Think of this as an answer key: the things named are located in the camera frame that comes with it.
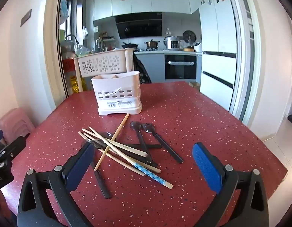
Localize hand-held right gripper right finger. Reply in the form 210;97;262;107
192;142;275;227

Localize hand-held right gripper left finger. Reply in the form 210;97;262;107
18;142;95;227

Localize black-handled metal fork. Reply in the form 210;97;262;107
83;140;111;199

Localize blue-patterned wooden chopstick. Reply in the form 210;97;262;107
89;126;174;190

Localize pale pink utensil holder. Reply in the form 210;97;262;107
91;71;142;117

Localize golden foil packages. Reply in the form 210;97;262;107
70;76;86;95

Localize red plastic crate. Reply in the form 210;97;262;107
63;59;77;72

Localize floral plastic basket trolley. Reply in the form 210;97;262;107
74;48;134;93

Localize black built-in oven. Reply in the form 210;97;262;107
164;54;197;81

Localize black plastic bag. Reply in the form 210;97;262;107
133;53;151;84

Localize kitchen faucet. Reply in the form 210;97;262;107
65;34;79;45

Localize spice rack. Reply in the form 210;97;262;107
96;37;116;52

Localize white refrigerator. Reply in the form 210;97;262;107
198;0;237;97

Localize silver rice cooker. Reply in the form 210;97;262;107
164;36;182;51

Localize round dark divided pan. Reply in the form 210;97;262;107
183;30;197;43

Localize steel pot with lid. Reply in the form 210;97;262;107
144;40;160;49

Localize black range hood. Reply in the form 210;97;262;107
114;12;163;39

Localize white upper cabinets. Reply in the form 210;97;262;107
93;0;191;21

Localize dark wall switch panel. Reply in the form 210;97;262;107
20;9;32;26

